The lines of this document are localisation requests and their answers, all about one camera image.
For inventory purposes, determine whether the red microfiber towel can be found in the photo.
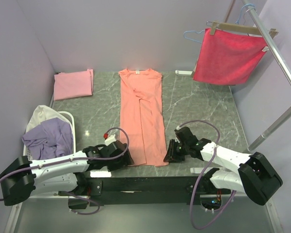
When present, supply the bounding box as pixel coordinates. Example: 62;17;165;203
193;29;267;85

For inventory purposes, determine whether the white t shirt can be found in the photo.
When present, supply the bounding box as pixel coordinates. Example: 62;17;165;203
25;105;62;133

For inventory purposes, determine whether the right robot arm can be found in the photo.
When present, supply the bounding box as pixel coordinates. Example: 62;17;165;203
164;127;283;205

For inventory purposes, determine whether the salmon orange t shirt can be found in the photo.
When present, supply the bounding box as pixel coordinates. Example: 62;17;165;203
118;69;168;166

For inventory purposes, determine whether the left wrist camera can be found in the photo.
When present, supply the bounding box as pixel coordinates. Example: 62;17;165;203
103;133;117;146

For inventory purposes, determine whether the purple cable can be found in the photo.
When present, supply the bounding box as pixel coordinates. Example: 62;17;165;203
0;127;130;216
177;120;236;230

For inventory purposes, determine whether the blue wire hanger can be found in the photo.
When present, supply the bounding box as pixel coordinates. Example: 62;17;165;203
183;3;255;44

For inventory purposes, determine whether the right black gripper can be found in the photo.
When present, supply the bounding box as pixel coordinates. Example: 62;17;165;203
163;139;189;163

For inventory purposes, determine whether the white laundry basket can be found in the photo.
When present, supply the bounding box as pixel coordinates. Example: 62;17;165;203
22;105;74;160

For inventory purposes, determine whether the black base beam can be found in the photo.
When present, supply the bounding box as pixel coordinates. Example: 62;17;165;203
58;176;232;209

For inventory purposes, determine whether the lavender purple t shirt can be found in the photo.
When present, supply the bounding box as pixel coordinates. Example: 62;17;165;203
22;118;73;160

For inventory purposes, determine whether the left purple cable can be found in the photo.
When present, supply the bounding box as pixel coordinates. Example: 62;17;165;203
0;127;130;216

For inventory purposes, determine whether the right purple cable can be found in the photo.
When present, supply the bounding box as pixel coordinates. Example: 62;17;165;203
177;120;236;230

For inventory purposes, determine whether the folded pink t shirt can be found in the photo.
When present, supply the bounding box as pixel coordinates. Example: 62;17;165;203
53;69;94;100

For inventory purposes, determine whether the metal clothes rack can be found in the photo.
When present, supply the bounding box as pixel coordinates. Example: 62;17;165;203
175;0;291;173

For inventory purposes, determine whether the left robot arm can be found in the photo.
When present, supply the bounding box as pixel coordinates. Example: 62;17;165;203
0;140;134;206

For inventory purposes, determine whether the wooden clip hanger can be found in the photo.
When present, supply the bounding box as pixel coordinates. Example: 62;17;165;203
206;21;279;37

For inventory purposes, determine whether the aluminium rail frame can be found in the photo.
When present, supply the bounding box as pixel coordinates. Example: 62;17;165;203
4;191;71;233

